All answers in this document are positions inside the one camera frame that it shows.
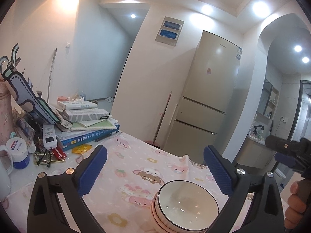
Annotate white flat box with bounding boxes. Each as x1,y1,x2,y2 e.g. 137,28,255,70
57,101,98,110

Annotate pink cartoon printed tablecloth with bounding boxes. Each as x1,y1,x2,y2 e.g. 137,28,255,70
0,132,287,233

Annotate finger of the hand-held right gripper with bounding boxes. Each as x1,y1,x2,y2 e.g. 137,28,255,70
275,154,303,173
265,135,302,155

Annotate white remote control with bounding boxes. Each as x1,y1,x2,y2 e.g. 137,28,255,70
42,124,58,150

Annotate person's right hand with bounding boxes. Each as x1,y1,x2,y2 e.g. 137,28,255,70
284,181,311,229

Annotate black pen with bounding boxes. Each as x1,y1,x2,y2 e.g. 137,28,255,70
94,131,120,143

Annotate metal mop handle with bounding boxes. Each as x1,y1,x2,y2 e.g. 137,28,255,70
47,49,58,102

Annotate white enamel mug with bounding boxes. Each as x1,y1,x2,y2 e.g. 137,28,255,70
0,145,14,201

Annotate grey framed wall panel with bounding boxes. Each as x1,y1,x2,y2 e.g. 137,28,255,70
155,16,185,47

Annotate bathroom mirror cabinet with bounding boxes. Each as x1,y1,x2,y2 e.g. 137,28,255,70
257,79,280,120

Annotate beige vanity cabinet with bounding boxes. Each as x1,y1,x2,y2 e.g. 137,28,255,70
234,136,276,169

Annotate white black-rimmed bowl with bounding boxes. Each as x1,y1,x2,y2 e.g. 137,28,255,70
155,180,219,233

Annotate clear plastic bag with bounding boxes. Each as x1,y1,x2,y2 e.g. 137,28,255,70
72,89,86,102

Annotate yellow printed packet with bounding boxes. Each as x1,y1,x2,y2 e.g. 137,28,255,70
72,144,93,155

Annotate green notebook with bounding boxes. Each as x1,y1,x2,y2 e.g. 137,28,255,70
70,118,120,132

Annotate eyeglasses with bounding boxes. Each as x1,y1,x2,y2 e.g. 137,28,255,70
33,150,53,168

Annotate black glass door frame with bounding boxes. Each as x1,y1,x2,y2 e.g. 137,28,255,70
290,80,311,142

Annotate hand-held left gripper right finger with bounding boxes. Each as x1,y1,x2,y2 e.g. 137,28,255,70
204,145,285,233

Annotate clear plastic box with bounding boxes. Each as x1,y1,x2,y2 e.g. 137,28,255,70
13,115,36,140

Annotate red flat case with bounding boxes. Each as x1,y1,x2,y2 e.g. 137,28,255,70
52,148,66,163

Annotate white jar with blue base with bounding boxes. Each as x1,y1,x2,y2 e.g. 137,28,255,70
6,137,30,170

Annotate blue cartoon paper card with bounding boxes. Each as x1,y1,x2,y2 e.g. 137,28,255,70
0,43,61,125

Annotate white toilet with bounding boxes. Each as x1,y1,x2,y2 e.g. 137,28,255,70
274,169,289,191

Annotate grey striped box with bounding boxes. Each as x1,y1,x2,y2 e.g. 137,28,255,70
64,109,110,124

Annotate wooden broom stick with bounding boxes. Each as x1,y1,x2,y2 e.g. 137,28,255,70
153,91,172,144

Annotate beige refrigerator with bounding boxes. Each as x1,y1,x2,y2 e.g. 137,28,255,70
165,30,243,169

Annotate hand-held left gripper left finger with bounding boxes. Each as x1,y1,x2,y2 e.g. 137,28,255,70
27,145,108,233

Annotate red dustpan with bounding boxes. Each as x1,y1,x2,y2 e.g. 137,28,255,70
145,139,161,149

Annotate pink bag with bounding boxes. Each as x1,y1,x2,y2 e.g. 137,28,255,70
0,79,14,147

